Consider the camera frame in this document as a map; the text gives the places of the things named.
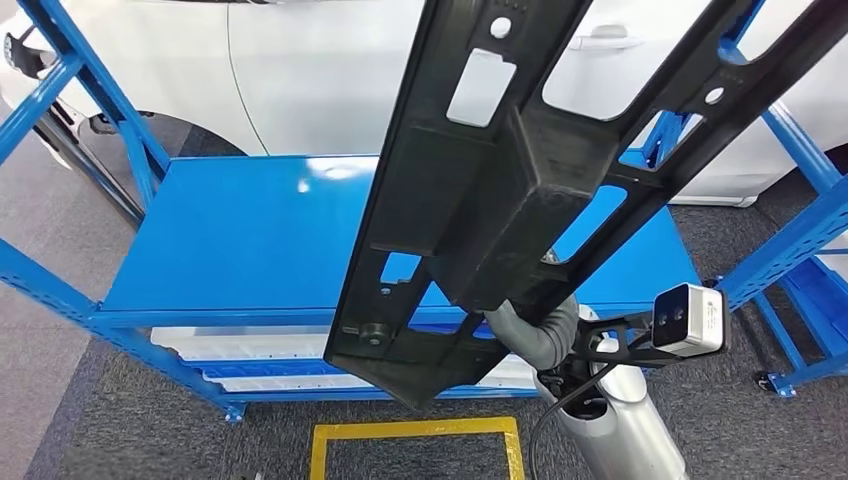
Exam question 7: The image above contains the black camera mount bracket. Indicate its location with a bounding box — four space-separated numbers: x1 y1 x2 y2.
570 311 684 372

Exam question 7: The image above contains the long black plastic frame part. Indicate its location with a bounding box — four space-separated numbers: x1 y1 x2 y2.
323 0 848 411

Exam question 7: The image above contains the white car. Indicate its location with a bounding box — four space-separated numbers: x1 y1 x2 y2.
0 0 848 208

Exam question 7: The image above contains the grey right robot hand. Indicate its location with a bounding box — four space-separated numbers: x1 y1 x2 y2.
482 301 526 338

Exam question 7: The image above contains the blue plastic bin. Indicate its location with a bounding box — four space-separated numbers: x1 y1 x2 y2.
188 359 362 380

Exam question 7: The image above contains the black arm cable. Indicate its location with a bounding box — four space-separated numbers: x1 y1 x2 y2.
528 362 621 480

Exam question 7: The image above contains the blue metal shelf rack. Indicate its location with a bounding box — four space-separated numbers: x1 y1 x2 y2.
0 0 750 425
715 99 848 400

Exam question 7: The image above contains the white plastic bin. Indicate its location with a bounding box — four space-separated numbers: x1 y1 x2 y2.
150 325 334 363
475 354 539 391
201 374 377 393

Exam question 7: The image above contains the small black fixture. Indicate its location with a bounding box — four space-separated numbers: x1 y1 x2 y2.
1 27 51 77

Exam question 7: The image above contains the dark metal bar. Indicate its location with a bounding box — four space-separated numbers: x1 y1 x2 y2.
31 109 146 228

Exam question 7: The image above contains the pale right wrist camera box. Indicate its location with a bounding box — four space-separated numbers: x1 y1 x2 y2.
651 282 731 360

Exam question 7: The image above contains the yellow floor tape square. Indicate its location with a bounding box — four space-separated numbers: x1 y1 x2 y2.
309 416 526 480

